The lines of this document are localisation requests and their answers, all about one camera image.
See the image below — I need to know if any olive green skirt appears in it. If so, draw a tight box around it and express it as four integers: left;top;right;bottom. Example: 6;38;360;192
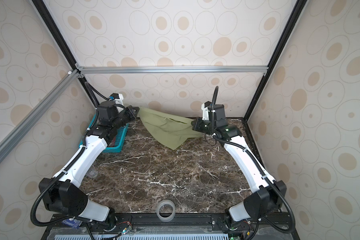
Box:
139;107;203;150

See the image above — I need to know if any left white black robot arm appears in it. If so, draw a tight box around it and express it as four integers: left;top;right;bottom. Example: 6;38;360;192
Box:
30;106;140;231

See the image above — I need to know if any horizontal aluminium rail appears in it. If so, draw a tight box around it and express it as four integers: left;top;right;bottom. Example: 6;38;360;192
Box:
79;66;268;74

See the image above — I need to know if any blue card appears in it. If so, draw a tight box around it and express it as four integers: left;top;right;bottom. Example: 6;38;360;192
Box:
62;219;82;229

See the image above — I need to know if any teal plastic basket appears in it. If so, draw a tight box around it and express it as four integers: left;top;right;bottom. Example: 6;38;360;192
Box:
79;113;129;153

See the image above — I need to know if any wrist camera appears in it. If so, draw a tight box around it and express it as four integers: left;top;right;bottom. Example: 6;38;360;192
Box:
201;101;228;128
97;93;125;125

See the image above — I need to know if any clear tape roll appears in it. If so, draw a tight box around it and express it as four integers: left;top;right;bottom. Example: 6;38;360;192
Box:
156;199;176;223

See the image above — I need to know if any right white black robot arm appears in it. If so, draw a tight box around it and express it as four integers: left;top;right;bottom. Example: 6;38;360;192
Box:
191;118;296;234

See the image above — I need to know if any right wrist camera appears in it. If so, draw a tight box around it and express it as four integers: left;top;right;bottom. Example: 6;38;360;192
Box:
201;101;228;128

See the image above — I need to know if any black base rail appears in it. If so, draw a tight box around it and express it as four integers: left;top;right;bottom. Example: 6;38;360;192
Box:
42;213;299;240

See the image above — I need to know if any left slanted aluminium rail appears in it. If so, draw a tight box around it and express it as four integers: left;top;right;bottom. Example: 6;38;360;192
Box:
0;70;79;164

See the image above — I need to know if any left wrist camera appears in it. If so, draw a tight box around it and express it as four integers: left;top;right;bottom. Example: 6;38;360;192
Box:
97;93;125;125

